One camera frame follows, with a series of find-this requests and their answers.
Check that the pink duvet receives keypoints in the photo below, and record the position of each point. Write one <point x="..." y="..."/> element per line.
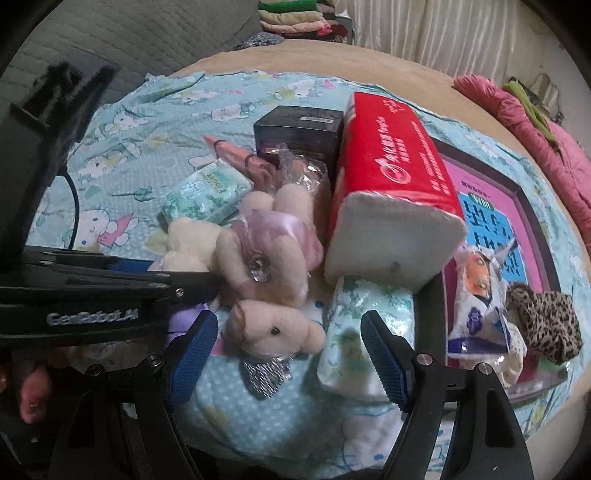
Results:
<point x="572" y="152"/>

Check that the grey quilted headboard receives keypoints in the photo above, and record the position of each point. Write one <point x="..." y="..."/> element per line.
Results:
<point x="115" y="37"/>

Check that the person's left hand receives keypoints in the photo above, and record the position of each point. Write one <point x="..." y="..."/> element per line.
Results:
<point x="33" y="387"/>

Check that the clear plastic bag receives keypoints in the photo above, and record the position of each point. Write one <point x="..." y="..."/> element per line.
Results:
<point x="304" y="173"/>

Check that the printed cartoon cat blanket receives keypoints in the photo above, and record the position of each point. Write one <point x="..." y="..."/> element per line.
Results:
<point x="138" y="147"/>

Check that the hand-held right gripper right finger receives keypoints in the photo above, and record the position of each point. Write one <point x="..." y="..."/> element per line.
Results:
<point x="385" y="364"/>

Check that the stack of folded clothes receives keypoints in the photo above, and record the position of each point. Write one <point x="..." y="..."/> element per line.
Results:
<point x="300" y="21"/>

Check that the dark floral cloth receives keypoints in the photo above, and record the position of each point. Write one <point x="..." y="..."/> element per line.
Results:
<point x="258" y="42"/>

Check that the beige bed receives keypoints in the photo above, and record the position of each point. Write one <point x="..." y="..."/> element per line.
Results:
<point x="323" y="60"/>

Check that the leopard print pouch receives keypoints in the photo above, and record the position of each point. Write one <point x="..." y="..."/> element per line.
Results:
<point x="545" y="318"/>

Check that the pink box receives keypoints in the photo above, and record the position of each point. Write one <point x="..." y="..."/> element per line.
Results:
<point x="480" y="184"/>

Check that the red tissue pack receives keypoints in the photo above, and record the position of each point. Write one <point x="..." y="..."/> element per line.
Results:
<point x="392" y="152"/>

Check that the white curtain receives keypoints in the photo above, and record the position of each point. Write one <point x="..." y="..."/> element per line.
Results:
<point x="438" y="32"/>

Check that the small vanity mirror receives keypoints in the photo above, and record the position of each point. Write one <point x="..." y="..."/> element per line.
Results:
<point x="547" y="90"/>

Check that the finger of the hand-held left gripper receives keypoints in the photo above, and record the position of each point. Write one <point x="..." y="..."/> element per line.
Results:
<point x="184" y="286"/>
<point x="92" y="259"/>

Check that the plush bear purple dress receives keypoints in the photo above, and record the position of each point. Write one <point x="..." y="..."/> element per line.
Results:
<point x="189" y="244"/>

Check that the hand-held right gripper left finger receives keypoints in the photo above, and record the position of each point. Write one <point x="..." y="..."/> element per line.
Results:
<point x="194" y="355"/>

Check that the plush bear pink dress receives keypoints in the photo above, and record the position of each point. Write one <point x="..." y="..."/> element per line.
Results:
<point x="263" y="258"/>

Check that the orange print tissue pack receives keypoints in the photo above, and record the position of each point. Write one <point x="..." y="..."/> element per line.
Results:
<point x="480" y="286"/>

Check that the green cloth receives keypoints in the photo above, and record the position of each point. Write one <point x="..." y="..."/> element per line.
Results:
<point x="531" y="106"/>

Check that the green round pouch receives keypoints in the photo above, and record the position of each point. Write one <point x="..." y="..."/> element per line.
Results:
<point x="551" y="370"/>

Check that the white speckled cloth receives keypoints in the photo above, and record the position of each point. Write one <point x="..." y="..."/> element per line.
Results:
<point x="512" y="360"/>

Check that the black box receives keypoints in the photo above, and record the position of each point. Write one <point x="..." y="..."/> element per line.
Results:
<point x="295" y="129"/>

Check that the floral tissue packet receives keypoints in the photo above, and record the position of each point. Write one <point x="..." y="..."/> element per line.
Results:
<point x="351" y="332"/>
<point x="207" y="194"/>

